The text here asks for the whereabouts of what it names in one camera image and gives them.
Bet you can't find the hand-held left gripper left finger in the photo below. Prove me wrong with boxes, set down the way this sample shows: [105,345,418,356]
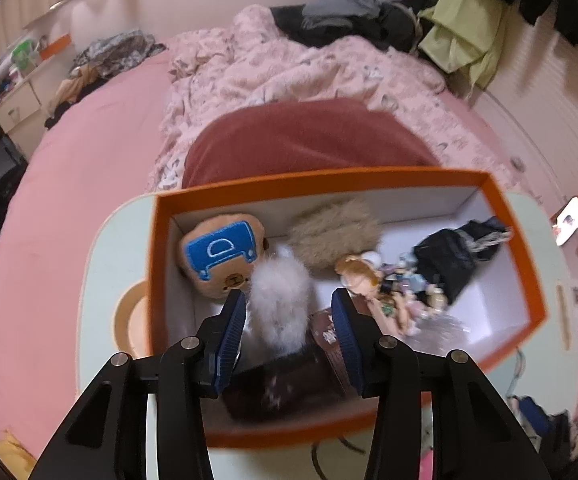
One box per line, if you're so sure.
[29,289,248,480]

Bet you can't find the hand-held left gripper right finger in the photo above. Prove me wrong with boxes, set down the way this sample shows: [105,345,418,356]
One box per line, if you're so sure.
[330,287,552,480]

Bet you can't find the brown snack packet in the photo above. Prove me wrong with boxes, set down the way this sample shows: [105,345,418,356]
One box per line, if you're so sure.
[309,307,355,396]

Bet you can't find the tan doll keychain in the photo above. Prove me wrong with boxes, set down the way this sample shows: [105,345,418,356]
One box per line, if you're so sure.
[334,251,422,338]

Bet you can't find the dark brown fluffy pouch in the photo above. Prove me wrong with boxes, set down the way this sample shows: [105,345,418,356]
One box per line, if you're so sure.
[221,350,350,421]

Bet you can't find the tan bear plush blue patch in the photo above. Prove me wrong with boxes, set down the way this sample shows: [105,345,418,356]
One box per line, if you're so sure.
[178,212,270,301]

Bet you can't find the bunch of small charms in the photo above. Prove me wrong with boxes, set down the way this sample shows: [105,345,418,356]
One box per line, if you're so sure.
[384,255,450,311]

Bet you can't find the beige fluffy pouch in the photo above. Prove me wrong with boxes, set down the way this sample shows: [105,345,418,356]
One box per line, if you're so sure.
[288,199,382,273]

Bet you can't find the black cloth bag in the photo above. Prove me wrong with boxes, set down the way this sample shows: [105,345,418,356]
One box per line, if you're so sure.
[411,216,512,306]

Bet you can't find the orange cardboard box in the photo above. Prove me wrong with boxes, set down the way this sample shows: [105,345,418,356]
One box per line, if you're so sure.
[146,166,547,448]

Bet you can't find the red cushion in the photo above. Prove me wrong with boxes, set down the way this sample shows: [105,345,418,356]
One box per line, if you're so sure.
[181,97,442,193]

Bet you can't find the pink bed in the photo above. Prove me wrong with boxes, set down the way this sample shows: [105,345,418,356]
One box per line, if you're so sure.
[0,52,190,461]

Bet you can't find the yellow printed cushion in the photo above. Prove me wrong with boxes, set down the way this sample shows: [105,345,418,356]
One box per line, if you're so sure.
[0,432,37,461]

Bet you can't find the smartphone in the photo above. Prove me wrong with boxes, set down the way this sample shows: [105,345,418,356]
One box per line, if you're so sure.
[552,196,578,247]

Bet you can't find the pink floral blanket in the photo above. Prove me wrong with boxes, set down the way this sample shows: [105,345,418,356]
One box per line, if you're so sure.
[146,5,520,193]

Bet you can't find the tan garment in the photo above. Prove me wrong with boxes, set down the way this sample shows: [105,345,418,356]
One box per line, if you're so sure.
[44,65,104,131]

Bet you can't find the white slatted wardrobe door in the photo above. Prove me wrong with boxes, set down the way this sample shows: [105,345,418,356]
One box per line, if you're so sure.
[469,10,578,201]

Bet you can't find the grey patterned clothes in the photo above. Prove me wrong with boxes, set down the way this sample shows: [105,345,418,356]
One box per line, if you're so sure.
[71,31,167,78]

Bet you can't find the white drawer cabinet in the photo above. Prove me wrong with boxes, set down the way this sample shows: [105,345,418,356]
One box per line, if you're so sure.
[0,80,50,133]

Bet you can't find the pile of dark clothes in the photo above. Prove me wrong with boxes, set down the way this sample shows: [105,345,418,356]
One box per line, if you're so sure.
[269,0,437,53]

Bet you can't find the light green cloth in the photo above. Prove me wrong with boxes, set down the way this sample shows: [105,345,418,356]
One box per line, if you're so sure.
[416,0,512,98]

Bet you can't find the orange box lid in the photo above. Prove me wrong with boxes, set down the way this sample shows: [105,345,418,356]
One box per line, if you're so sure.
[39,34,72,61]

